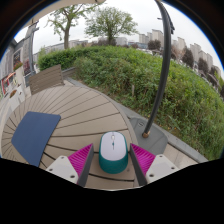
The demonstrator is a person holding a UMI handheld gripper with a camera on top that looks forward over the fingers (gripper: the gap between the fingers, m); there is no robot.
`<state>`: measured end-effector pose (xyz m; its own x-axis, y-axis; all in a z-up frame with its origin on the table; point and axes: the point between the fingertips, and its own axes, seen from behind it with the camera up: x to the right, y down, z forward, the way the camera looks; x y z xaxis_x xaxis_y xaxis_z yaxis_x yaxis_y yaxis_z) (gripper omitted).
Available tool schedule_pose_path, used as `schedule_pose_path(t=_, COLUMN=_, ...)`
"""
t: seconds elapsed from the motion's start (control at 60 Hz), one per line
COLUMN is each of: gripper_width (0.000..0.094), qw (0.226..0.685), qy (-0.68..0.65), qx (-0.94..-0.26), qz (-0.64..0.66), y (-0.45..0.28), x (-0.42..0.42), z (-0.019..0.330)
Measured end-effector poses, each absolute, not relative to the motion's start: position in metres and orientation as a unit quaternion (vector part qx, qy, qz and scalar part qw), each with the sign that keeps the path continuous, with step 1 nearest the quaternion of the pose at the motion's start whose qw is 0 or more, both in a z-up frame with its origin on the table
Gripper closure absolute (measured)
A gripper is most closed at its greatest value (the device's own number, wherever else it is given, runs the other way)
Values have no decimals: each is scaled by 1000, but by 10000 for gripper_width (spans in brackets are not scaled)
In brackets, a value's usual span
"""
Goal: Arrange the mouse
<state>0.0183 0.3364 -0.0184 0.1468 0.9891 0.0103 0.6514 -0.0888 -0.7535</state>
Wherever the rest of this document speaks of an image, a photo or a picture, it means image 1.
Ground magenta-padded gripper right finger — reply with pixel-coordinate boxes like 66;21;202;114
129;143;181;187

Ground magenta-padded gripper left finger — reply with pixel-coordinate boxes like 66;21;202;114
45;143;95;188

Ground white and teal computer mouse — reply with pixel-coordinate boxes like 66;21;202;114
98;131;129;175

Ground dark blue mouse pad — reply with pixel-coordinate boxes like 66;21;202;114
10;111;62;168

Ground grey umbrella base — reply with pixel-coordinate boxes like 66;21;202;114
128;116;169;156

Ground dark curved umbrella pole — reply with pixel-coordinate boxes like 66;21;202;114
142;0;176;139

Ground slatted wooden chair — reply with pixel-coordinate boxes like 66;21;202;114
28;64;65;96

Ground white planter with flowers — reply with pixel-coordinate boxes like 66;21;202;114
12;61;28;99

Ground distant high-rise buildings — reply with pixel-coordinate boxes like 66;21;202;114
138;28;219;76

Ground grey sign pillar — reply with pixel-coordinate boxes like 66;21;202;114
24;23;40;76

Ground grey storefront building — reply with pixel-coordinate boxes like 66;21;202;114
0;38;28;98

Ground tall thick-trunked tree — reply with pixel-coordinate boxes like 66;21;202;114
46;3;98;50

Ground round-crowned tree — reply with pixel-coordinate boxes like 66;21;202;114
84;6;139;47

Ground beige umbrella canopy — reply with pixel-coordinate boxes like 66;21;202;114
31;0;108;26

